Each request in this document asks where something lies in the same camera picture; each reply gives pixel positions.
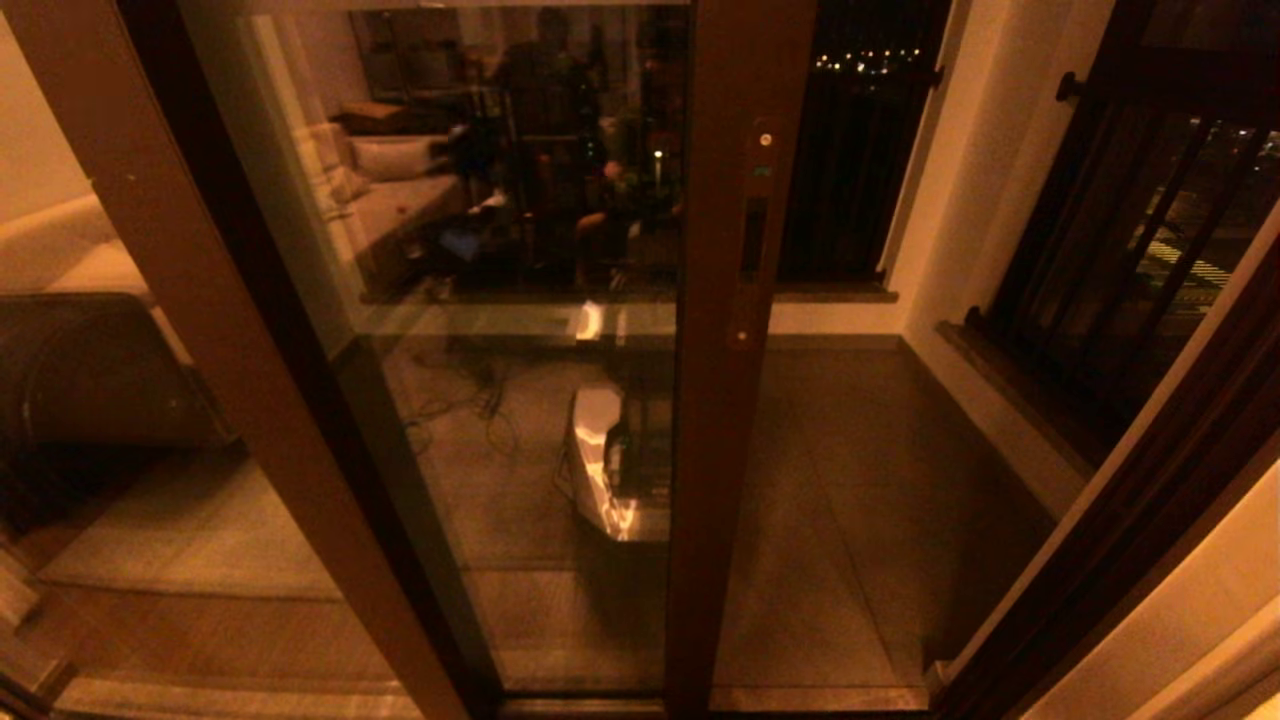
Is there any brown framed sliding glass door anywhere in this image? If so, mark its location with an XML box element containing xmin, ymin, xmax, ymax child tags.
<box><xmin>175</xmin><ymin>0</ymin><xmax>818</xmax><ymax>720</ymax></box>

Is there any long dark stone window sill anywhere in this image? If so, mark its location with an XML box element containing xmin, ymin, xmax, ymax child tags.
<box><xmin>937</xmin><ymin>318</ymin><xmax>1101</xmax><ymax>483</ymax></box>

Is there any brown framed fixed glass panel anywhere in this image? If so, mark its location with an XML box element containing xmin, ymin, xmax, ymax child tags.
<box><xmin>0</xmin><ymin>0</ymin><xmax>501</xmax><ymax>720</ymax></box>

